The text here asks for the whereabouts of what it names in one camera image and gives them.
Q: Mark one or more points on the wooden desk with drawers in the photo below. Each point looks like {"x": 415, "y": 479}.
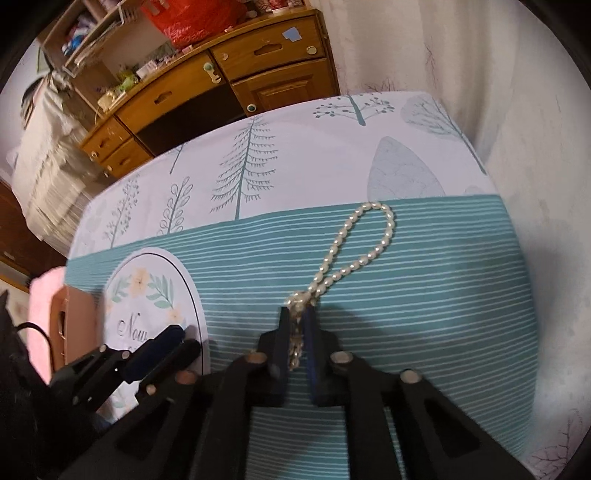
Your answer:
{"x": 184, "y": 90}

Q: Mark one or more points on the blue sticky note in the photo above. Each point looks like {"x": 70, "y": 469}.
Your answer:
{"x": 292, "y": 33}

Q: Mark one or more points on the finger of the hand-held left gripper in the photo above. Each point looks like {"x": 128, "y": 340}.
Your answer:
{"x": 182, "y": 353}
{"x": 154, "y": 350}

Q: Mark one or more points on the red plastic bag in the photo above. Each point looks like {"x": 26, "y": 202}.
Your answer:
{"x": 198, "y": 21}

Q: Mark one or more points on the white lace bed cover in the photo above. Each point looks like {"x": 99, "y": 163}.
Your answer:
{"x": 51, "y": 184}

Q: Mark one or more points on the pink plastic storage box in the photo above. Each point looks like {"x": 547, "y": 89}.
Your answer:
{"x": 76, "y": 314}

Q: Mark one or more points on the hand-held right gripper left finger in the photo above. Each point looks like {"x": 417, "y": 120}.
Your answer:
{"x": 281, "y": 369}

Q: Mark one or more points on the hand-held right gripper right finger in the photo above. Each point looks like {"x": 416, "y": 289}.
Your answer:
{"x": 311, "y": 364}

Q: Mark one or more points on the tree print tablecloth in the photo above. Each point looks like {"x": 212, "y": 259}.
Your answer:
{"x": 415, "y": 300}

